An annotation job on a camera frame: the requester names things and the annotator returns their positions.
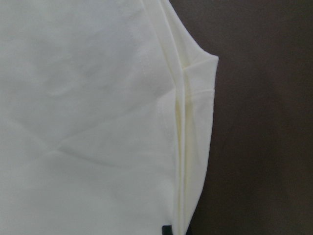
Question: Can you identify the cream cat print shirt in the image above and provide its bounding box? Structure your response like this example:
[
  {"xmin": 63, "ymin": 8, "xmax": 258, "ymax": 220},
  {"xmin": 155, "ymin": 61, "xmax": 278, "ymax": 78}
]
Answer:
[{"xmin": 0, "ymin": 0, "xmax": 219, "ymax": 235}]

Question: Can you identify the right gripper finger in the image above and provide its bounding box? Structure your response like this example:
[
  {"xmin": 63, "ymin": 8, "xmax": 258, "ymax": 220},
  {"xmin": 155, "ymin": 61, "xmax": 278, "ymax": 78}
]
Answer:
[{"xmin": 161, "ymin": 219, "xmax": 173, "ymax": 235}]

